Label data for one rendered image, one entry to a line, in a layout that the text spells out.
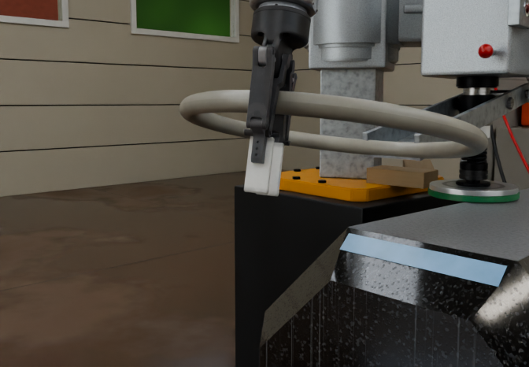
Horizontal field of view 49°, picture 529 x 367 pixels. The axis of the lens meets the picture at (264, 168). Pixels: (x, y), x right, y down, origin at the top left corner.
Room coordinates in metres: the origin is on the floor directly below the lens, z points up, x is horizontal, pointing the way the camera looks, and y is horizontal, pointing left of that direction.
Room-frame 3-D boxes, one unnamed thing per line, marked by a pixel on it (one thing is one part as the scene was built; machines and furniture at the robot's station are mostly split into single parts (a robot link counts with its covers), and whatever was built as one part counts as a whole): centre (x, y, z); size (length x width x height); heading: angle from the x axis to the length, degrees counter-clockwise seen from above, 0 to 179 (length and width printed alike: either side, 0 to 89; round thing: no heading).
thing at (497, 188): (1.46, -0.53, 0.83); 0.21 x 0.21 x 0.01
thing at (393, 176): (1.84, -0.44, 0.81); 0.20 x 0.10 x 0.05; 49
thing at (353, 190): (2.06, -0.31, 0.76); 0.49 x 0.49 x 0.05; 41
